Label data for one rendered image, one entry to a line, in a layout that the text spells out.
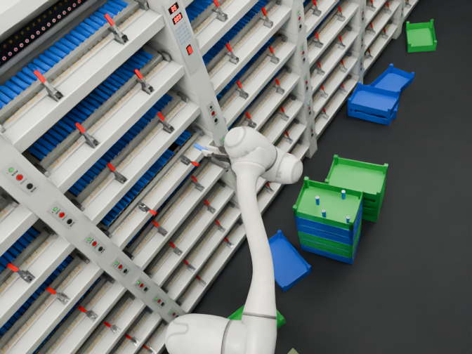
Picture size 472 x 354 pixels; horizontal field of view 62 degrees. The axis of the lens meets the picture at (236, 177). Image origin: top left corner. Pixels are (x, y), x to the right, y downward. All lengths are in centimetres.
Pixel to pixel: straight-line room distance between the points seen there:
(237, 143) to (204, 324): 52
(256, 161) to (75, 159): 57
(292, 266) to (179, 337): 126
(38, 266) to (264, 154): 82
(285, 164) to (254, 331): 50
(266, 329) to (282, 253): 127
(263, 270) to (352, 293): 117
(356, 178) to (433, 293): 72
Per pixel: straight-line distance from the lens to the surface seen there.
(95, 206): 145
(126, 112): 138
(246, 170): 113
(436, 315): 230
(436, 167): 275
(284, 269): 235
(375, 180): 234
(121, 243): 159
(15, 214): 132
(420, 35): 371
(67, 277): 161
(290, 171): 122
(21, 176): 122
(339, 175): 236
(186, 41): 146
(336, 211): 204
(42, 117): 120
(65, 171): 132
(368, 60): 326
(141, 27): 134
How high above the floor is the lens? 215
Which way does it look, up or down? 51 degrees down
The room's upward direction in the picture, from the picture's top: 21 degrees counter-clockwise
